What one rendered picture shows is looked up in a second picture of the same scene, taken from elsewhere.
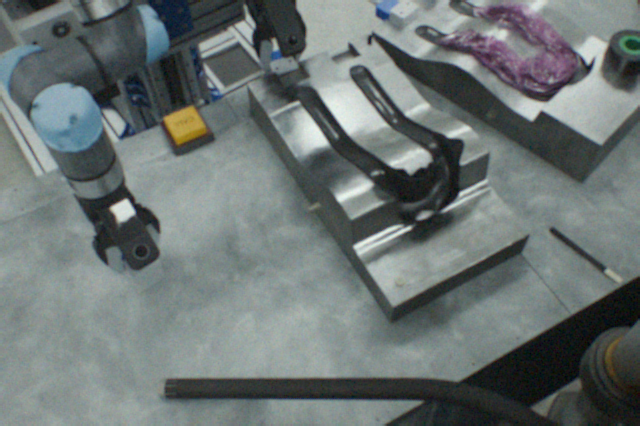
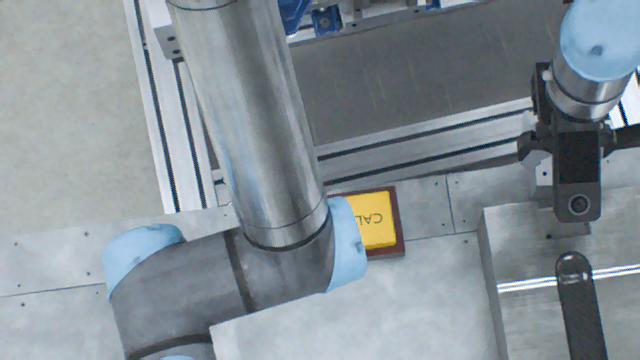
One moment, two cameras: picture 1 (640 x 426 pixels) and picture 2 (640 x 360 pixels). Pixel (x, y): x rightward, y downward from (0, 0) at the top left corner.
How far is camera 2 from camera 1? 64 cm
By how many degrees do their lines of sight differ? 20
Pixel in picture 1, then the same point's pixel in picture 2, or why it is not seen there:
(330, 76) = (623, 245)
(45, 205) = not seen: hidden behind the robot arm
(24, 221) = (87, 297)
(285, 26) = (575, 177)
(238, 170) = (423, 329)
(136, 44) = (314, 281)
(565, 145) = not seen: outside the picture
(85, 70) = (225, 307)
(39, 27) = not seen: hidden behind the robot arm
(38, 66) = (159, 289)
